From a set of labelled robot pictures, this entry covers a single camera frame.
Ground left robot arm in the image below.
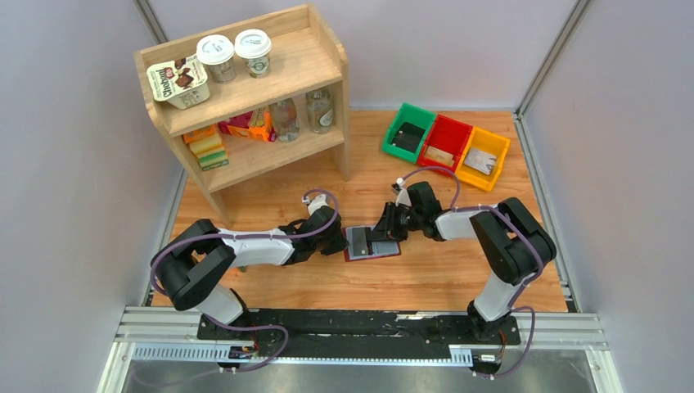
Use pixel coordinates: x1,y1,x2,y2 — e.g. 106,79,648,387
151,206,349,324

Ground wooden two-tier shelf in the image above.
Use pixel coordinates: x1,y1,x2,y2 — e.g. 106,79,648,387
134,3,351,227

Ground white-lidded coffee cup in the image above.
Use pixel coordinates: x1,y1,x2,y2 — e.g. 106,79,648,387
196,34,236,84
234,29,272,79

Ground tan card in red bin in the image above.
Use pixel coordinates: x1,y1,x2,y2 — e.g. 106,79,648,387
424,146,454,166

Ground orange pink snack box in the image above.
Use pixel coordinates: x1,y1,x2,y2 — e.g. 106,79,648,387
218,106,277,142

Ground silver card in yellow bin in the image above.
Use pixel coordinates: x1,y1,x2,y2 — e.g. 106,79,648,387
463,147,498,175

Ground black card in green bin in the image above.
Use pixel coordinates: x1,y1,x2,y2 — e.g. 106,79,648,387
390,122,425,153

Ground stacked yellow green sponges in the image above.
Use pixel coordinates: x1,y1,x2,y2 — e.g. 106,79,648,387
182,124,229,171

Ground right white-lidded coffee cup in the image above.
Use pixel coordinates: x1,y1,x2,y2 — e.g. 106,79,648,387
234,29,272,79

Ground green plastic bin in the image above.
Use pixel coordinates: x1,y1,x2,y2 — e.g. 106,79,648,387
381,102,436,164

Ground left white-lidded coffee cup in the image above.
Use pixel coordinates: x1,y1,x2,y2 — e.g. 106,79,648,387
196,34,236,84

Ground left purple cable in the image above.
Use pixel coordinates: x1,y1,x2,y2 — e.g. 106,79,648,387
149,188,341,375

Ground Chobani yogurt cup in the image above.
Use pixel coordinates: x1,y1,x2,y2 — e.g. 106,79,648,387
146,55,210,110

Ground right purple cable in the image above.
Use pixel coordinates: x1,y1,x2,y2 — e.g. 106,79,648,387
393,165,545,380

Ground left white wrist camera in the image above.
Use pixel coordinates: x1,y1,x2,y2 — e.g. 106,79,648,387
302,193,329,216

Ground glass bottle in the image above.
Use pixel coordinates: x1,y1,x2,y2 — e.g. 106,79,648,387
268,98,300,142
305,87,333,133

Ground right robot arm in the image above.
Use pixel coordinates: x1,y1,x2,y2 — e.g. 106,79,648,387
367,182,557,333

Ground left glass bottle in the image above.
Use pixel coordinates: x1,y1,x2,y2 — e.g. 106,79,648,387
268,98,300,142

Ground black silver credit card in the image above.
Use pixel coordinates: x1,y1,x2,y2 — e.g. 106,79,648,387
345,226,372,259

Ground red plastic bin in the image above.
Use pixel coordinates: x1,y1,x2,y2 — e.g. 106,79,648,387
416,115,473,171

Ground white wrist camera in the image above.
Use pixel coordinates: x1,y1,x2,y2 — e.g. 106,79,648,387
391,178,412,207
302,193,329,216

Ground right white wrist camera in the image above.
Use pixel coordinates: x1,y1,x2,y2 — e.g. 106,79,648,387
391,178,412,207

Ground right glass bottle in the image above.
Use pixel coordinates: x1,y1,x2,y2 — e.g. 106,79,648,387
305,87,333,133

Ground purple cable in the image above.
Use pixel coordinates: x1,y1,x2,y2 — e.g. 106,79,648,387
393,165,545,380
149,188,341,375

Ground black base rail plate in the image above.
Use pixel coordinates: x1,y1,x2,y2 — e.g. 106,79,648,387
196,309,521,372

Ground red leather card holder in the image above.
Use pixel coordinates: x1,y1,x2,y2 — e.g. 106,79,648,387
343,227,401,262

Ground yellow plastic bin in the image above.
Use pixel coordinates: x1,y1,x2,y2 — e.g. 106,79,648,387
455,127,511,192

